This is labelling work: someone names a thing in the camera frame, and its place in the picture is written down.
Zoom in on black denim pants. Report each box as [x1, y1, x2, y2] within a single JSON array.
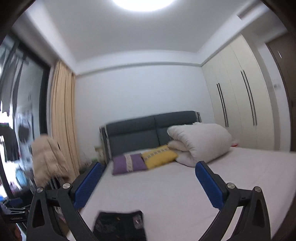
[[93, 210, 147, 241]]

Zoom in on beige puffer jacket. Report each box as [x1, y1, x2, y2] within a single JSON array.
[[32, 135, 71, 187]]

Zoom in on white folded duvet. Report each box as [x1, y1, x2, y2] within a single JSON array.
[[167, 123, 232, 167]]

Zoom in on purple pillow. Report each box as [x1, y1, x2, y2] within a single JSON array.
[[112, 154, 147, 175]]

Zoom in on yellow pillow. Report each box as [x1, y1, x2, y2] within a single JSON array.
[[142, 145, 178, 169]]

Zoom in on dark grey padded headboard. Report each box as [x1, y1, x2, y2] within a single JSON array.
[[100, 110, 202, 162]]

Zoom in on beige curtain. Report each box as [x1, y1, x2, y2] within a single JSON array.
[[50, 60, 81, 180]]

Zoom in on black framed window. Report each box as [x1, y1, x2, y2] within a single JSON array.
[[1, 34, 50, 200]]

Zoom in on round ceiling lamp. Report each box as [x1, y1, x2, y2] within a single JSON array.
[[112, 0, 175, 13]]

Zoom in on white wardrobe with black handles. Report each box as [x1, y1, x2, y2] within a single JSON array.
[[202, 35, 275, 150]]

